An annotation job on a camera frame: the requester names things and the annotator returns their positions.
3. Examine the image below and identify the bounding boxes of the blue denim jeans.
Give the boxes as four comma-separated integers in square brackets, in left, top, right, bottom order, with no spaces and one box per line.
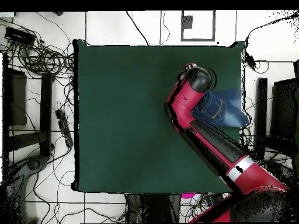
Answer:
[190,88,250,128]

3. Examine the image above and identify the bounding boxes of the black flat device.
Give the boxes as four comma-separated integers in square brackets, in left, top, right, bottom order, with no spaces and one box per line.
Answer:
[206,193,224,206]

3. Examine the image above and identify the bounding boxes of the dark grey square plate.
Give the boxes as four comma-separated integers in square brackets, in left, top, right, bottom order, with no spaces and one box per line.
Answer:
[182,15,194,29]

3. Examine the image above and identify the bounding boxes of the black upright bar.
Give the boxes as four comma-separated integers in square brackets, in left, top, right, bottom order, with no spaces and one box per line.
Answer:
[253,77,269,161]

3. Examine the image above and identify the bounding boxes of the dark green table cloth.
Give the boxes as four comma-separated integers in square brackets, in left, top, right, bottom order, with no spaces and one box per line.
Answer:
[71,39,246,196]

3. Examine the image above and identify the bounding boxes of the black chair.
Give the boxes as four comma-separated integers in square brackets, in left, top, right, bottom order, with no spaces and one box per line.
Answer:
[270,59,299,159]

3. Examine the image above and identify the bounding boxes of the black power strip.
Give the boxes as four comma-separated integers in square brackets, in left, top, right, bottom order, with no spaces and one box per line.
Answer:
[55,108,74,148]

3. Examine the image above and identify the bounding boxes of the black electronics box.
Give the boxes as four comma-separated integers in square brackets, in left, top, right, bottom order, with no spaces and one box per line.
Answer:
[4,26,36,46]

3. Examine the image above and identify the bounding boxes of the grey wheeled base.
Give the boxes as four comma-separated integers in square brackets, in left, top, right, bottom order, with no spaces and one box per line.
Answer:
[0,155,50,224]

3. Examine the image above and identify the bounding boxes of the thin black cable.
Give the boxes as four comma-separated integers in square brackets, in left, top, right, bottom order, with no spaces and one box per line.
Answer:
[126,10,150,46]
[160,10,171,46]

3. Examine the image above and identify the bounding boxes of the black cable with adapter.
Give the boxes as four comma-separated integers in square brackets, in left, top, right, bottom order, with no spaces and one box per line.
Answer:
[244,13,299,73]

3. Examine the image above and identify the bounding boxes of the tangled black cable bundle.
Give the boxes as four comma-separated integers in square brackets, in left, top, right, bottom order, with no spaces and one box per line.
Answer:
[4,18,75,81]

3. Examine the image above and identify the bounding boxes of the black metal frame stand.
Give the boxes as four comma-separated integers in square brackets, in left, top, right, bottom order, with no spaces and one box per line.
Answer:
[2,53,55,164]

